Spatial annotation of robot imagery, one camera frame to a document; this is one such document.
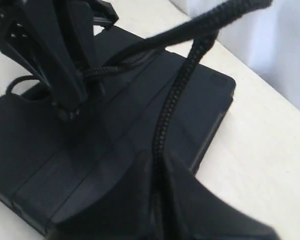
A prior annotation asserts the black cord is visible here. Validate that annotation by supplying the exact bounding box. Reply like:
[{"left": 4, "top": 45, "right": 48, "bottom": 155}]
[{"left": 6, "top": 0, "right": 275, "bottom": 240}]

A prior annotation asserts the black plastic carrying case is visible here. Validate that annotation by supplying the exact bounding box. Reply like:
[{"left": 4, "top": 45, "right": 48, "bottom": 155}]
[{"left": 0, "top": 26, "right": 237, "bottom": 237}]

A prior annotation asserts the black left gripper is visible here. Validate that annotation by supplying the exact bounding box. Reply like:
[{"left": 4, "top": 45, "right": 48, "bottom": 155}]
[{"left": 0, "top": 0, "right": 119, "bottom": 119}]

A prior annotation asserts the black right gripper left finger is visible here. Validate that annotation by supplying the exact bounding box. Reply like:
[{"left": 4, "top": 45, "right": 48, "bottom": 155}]
[{"left": 47, "top": 151, "right": 163, "bottom": 240}]

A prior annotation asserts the white backdrop curtain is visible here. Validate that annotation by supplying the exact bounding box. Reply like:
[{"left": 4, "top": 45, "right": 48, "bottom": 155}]
[{"left": 168, "top": 0, "right": 300, "bottom": 117}]

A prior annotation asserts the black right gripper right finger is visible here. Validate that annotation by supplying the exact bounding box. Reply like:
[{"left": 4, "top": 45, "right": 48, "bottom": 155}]
[{"left": 163, "top": 154, "right": 279, "bottom": 240}]

